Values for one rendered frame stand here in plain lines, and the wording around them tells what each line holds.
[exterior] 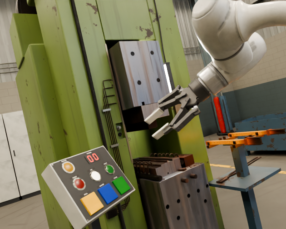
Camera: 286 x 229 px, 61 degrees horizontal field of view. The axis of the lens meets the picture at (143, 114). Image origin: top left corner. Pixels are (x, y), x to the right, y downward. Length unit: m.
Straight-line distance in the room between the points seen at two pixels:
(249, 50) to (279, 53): 9.01
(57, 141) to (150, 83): 0.79
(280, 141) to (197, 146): 3.35
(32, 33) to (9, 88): 5.24
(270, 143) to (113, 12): 4.17
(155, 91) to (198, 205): 0.76
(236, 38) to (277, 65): 9.17
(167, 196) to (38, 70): 1.23
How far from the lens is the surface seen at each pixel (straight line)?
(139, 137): 1.99
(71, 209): 1.04
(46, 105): 1.85
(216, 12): 0.64
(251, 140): 1.54
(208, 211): 1.73
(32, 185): 6.70
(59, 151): 1.84
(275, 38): 9.85
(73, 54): 1.51
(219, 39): 0.67
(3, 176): 6.66
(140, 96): 1.47
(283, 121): 5.01
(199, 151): 1.93
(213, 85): 0.77
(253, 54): 0.79
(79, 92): 1.46
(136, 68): 1.50
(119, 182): 1.19
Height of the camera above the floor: 1.30
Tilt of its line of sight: level
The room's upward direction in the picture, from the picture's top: 13 degrees counter-clockwise
